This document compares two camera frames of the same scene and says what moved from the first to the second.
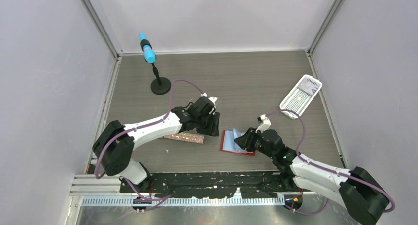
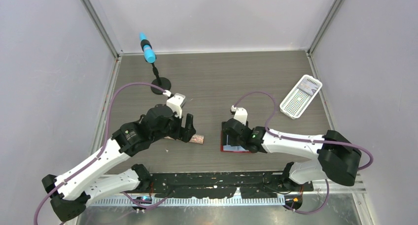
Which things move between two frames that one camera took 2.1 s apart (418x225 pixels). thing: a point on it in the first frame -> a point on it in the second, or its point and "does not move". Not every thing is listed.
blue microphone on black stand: x=160 y=85 does not move
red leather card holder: x=227 y=144 does not move
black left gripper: x=213 y=129 -> x=182 y=133
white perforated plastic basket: x=295 y=102 does not move
